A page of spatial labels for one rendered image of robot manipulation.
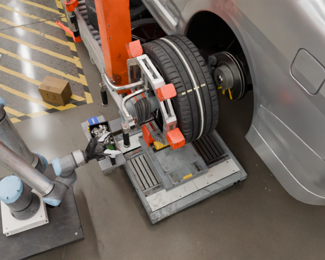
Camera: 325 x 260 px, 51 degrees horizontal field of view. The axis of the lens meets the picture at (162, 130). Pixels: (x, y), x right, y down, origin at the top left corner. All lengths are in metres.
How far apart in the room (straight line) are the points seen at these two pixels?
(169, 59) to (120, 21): 0.44
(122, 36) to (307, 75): 1.16
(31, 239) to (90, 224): 0.47
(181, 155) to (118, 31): 1.03
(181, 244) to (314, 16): 1.75
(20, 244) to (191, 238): 1.14
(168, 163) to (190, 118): 0.77
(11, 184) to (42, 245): 0.44
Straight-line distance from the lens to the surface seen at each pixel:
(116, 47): 2.24
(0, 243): 2.45
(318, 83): 1.50
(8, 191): 2.18
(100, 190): 2.74
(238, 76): 2.15
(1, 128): 1.90
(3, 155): 1.82
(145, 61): 1.95
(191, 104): 1.83
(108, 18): 2.09
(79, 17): 3.48
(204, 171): 2.64
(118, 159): 2.33
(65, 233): 2.34
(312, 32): 1.47
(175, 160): 2.58
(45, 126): 3.16
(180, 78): 1.82
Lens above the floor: 2.47
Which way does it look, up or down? 56 degrees down
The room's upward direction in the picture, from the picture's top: 2 degrees clockwise
